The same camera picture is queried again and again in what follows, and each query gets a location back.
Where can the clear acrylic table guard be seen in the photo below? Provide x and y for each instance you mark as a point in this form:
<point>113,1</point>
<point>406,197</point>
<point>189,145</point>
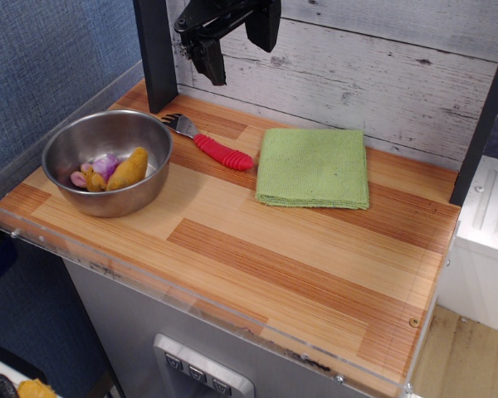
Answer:
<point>309,302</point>

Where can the plush vegetable toy bundle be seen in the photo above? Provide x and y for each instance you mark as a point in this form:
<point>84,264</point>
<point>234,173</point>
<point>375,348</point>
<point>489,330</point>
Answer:
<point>108,173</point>

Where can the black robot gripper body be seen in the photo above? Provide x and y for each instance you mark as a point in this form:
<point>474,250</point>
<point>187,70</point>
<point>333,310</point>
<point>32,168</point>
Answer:
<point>216,17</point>

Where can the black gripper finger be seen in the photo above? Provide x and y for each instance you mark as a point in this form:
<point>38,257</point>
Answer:
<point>207,58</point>
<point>263,24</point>

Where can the white aluminium side cabinet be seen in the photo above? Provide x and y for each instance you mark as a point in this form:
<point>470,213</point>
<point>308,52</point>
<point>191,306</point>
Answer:
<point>469,282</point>

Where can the black right frame post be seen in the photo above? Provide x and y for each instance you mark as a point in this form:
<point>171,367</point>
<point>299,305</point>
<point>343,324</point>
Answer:
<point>477,145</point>

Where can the green folded cloth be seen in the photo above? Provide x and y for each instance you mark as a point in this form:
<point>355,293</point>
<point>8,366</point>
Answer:
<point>313,168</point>

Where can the stainless steel pot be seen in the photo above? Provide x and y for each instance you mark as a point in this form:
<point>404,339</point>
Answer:
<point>116,132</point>

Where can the red handled metal fork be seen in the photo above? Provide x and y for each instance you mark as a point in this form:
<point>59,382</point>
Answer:
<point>228,157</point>

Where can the silver control panel with buttons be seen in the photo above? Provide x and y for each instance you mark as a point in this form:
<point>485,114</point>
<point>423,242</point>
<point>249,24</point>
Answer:
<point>202,369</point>

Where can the black frame post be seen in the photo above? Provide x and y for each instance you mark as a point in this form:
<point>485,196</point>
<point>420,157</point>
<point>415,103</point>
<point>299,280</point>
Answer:
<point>156,50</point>
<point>477,145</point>

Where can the yellow plush toy bottom left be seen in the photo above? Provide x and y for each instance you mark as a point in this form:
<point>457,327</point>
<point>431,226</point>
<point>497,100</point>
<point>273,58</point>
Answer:
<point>35,389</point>

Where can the black left frame post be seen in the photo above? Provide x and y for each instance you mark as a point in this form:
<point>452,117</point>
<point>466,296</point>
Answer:
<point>156,50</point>

